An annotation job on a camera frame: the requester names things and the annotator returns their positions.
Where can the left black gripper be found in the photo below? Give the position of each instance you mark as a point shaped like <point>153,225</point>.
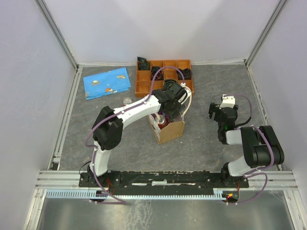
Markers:
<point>179,108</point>

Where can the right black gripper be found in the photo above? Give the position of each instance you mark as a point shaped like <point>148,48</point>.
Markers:
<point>214,108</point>

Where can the red cola can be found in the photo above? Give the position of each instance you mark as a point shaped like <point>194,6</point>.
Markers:
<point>127,101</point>
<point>161,121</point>

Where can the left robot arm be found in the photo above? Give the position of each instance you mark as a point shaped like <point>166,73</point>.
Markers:
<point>107,130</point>

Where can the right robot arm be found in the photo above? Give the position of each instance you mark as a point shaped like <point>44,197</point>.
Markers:
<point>261,147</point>

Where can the brown canvas bag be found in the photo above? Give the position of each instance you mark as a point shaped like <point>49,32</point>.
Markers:
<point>173,130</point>

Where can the orange wooden divided tray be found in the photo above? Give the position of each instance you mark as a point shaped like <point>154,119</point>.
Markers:
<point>143,78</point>

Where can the blue printed folded cloth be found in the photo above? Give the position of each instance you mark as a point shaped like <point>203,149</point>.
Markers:
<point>106,83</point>

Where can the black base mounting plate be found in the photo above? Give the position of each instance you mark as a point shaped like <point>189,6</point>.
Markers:
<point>162,183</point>

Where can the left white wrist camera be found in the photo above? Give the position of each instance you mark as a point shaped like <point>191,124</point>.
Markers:
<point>187,94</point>

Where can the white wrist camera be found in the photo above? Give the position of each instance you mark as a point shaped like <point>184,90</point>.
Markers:
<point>228,101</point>
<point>187,94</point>

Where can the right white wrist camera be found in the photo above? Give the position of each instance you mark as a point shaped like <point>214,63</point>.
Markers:
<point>228,101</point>

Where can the right aluminium corner post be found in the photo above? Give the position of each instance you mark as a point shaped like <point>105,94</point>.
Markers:
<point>266,31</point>

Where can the aluminium corner post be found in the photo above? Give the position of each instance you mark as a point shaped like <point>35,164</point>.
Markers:
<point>266,31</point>
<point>56,31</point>

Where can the blue slotted cable duct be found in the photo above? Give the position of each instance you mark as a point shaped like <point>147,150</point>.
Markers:
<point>92,194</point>

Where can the aluminium frame rail front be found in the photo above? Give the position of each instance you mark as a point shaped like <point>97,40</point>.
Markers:
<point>277,181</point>

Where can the left aluminium corner post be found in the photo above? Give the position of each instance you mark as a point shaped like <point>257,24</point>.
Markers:
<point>56,31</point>

